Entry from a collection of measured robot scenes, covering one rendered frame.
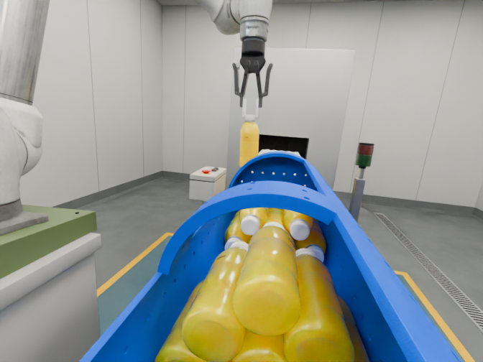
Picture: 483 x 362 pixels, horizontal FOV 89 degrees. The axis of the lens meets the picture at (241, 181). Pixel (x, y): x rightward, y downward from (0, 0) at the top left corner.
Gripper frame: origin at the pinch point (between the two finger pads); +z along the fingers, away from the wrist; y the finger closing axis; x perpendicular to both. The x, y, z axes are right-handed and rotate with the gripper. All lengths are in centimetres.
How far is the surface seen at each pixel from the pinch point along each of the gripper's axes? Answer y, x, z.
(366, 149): 47, 27, 14
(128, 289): -98, 61, 134
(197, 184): -19.8, 1.5, 28.8
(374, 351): 24, -60, 30
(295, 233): 15.5, -38.3, 26.1
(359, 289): 25, -52, 28
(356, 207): 47, 27, 41
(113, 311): -93, 38, 133
